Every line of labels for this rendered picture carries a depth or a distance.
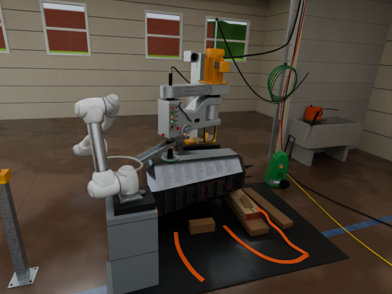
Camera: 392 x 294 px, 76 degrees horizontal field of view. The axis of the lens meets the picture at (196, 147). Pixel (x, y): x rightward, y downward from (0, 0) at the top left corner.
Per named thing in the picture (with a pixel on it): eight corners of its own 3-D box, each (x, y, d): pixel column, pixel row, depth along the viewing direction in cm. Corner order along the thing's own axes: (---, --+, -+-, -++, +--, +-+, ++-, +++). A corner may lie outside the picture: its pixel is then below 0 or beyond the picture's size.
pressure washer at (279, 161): (282, 179, 449) (290, 133, 419) (289, 189, 416) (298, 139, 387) (262, 179, 447) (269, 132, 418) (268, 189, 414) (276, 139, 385)
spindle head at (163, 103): (181, 131, 320) (182, 96, 305) (192, 136, 305) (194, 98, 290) (157, 136, 297) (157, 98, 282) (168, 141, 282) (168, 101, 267)
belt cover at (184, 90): (214, 94, 343) (215, 81, 337) (228, 96, 325) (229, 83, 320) (154, 99, 282) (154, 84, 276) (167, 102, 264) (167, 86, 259)
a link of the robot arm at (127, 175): (142, 191, 212) (140, 166, 205) (122, 198, 201) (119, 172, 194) (133, 184, 224) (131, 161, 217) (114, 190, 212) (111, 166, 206)
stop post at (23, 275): (15, 271, 241) (-12, 167, 204) (39, 267, 246) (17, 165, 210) (7, 289, 223) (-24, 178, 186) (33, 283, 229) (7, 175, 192)
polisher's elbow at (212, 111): (201, 116, 339) (202, 101, 333) (215, 116, 344) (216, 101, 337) (205, 119, 322) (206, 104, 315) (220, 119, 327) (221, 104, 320)
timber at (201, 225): (191, 234, 298) (191, 226, 294) (188, 228, 309) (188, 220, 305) (214, 231, 306) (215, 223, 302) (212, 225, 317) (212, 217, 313)
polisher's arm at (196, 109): (210, 129, 353) (212, 93, 336) (221, 132, 337) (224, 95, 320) (167, 137, 306) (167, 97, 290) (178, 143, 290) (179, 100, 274)
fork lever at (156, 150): (181, 134, 319) (180, 130, 317) (191, 137, 306) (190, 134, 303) (134, 160, 283) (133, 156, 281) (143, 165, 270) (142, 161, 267)
